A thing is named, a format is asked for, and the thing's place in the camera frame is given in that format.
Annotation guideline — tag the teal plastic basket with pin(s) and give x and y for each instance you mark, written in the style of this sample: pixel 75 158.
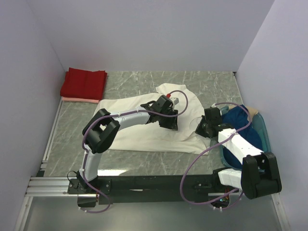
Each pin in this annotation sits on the teal plastic basket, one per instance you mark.
pixel 258 124

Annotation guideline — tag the folded pink t shirt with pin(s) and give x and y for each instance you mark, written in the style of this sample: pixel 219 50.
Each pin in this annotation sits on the folded pink t shirt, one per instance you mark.
pixel 79 100

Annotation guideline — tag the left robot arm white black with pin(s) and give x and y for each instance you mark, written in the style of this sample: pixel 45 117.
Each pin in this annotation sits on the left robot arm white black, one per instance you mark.
pixel 100 133

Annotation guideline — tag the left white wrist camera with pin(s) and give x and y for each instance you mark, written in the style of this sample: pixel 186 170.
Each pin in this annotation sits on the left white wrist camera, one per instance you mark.
pixel 174 100

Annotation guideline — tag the folded red t shirt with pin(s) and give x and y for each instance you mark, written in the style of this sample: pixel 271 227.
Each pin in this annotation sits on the folded red t shirt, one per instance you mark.
pixel 84 84

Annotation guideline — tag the white t shirt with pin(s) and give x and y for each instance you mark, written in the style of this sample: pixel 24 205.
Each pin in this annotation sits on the white t shirt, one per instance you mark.
pixel 152 137

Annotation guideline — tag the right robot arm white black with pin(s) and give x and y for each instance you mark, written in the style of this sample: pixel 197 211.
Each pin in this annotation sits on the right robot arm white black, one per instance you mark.
pixel 259 175

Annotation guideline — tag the blue t shirt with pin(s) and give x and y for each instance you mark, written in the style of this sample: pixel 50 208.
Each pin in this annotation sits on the blue t shirt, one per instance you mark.
pixel 238 118

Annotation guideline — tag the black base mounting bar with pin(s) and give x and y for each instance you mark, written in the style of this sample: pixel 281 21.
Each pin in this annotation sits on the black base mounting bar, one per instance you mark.
pixel 142 189

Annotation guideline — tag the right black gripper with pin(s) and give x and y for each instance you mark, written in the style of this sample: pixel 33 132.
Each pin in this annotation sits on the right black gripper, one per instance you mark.
pixel 202 130

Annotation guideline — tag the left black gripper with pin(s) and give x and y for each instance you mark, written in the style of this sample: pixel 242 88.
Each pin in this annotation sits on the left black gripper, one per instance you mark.
pixel 170 121

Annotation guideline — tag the aluminium frame rail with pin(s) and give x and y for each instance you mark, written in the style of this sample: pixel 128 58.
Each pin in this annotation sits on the aluminium frame rail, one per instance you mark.
pixel 58 186

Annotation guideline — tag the beige t shirt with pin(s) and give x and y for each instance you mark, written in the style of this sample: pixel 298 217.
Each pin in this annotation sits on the beige t shirt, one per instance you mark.
pixel 252 111

